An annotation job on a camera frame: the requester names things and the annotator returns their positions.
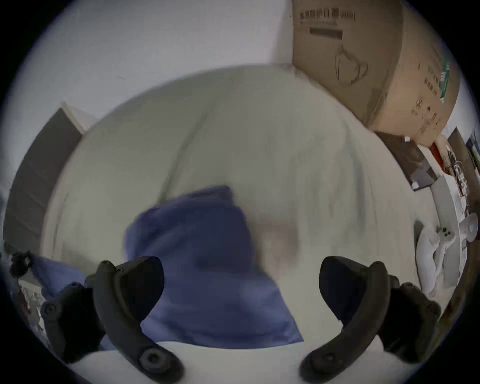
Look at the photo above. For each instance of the bed with pale sheet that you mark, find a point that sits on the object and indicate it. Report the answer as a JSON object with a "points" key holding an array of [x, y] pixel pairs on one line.
{"points": [[270, 150]]}

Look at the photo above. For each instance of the white plastic device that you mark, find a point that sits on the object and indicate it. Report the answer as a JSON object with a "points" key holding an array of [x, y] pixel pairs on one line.
{"points": [[427, 258]]}

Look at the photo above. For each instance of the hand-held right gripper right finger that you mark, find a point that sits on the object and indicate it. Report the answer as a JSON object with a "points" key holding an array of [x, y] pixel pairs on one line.
{"points": [[369, 300]]}

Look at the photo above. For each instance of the blue shirt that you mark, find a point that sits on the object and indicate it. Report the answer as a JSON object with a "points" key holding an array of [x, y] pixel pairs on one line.
{"points": [[210, 262]]}

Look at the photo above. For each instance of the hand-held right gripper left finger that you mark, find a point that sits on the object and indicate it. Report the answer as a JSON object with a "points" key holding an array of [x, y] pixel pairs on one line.
{"points": [[112, 300]]}

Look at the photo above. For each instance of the dark grey padded headboard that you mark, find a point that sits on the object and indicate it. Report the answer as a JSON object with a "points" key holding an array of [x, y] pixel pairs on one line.
{"points": [[37, 180]]}

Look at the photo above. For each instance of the large brown cardboard carton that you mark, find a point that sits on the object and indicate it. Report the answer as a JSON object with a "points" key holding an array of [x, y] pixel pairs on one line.
{"points": [[360, 56]]}

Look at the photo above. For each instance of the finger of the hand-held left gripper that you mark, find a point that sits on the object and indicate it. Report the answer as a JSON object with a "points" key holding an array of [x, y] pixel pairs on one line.
{"points": [[20, 262]]}

